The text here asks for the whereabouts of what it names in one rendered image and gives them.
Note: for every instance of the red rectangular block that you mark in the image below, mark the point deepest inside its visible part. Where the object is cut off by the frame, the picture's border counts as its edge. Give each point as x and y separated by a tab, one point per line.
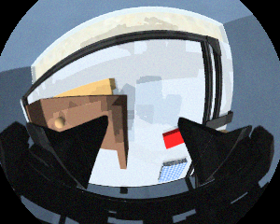
172	138

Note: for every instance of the tan ball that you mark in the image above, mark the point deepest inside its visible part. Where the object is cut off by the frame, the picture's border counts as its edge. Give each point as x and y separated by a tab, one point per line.
59	122

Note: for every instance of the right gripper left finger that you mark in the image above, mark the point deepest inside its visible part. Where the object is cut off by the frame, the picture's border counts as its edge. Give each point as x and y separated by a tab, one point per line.
76	149

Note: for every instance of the brown wooden tray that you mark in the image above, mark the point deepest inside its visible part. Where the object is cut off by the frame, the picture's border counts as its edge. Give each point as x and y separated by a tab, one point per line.
76	110

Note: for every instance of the tan wooden shelf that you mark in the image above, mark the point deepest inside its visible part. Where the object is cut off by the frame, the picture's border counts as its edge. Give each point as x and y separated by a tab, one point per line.
101	87

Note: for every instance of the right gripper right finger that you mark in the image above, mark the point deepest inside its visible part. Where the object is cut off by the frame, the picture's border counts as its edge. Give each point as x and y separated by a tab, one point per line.
208	148

